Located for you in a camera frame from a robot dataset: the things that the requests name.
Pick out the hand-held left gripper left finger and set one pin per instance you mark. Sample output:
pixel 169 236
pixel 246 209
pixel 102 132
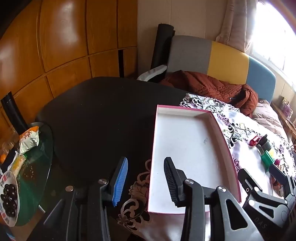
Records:
pixel 120 183

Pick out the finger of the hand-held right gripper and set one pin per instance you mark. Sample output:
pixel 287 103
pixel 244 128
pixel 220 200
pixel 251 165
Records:
pixel 246 177
pixel 277 173

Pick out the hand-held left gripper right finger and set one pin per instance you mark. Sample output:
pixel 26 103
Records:
pixel 170 183

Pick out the yellow egg toy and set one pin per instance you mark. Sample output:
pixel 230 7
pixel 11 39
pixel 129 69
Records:
pixel 271 152

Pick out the dark grey lidded jar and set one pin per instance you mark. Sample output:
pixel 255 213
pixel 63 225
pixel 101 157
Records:
pixel 266 143

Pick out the pink edged white tray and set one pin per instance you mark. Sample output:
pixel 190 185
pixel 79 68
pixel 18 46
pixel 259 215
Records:
pixel 189 143

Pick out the green block toy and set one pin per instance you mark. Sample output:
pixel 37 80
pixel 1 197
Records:
pixel 268 160

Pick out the embroidered floral tablecloth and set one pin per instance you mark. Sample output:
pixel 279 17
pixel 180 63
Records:
pixel 242 143

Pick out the red toy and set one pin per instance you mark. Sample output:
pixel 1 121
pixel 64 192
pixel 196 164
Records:
pixel 255 141

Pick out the wooden windowsill desk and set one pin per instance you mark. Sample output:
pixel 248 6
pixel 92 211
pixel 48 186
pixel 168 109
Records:
pixel 285 125

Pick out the pale pink duvet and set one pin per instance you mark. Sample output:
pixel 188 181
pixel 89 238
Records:
pixel 268 118

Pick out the purple gift box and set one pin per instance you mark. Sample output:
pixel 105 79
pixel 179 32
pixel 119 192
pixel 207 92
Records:
pixel 285 105

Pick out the green glass side table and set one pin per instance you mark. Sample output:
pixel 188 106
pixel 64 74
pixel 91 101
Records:
pixel 37 173

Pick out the rust quilted jacket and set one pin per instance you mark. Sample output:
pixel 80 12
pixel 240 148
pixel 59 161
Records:
pixel 208 88

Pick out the white and orange snack bag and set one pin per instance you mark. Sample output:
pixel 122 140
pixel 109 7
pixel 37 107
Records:
pixel 29 139

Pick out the yellow packet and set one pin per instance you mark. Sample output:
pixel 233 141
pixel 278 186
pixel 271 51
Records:
pixel 18 162

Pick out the pile of dark cherries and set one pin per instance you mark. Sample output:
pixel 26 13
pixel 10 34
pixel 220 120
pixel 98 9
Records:
pixel 10 192

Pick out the white chair armrest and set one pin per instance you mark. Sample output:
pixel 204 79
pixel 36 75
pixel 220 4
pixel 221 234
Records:
pixel 151 71

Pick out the grey yellow blue sofa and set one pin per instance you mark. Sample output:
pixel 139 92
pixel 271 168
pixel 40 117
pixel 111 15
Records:
pixel 226 60

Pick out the white plate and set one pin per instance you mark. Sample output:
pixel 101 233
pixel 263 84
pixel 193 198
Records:
pixel 7 220

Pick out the orange fruit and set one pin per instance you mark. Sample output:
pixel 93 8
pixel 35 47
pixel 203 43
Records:
pixel 2 158

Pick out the black pole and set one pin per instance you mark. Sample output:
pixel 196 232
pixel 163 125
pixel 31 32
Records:
pixel 13 111

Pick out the black rolled mat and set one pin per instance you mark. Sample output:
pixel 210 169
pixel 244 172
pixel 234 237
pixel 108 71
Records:
pixel 161 46

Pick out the large window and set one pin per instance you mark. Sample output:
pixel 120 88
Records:
pixel 275 34

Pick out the beige curtain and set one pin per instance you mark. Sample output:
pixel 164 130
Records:
pixel 235 23

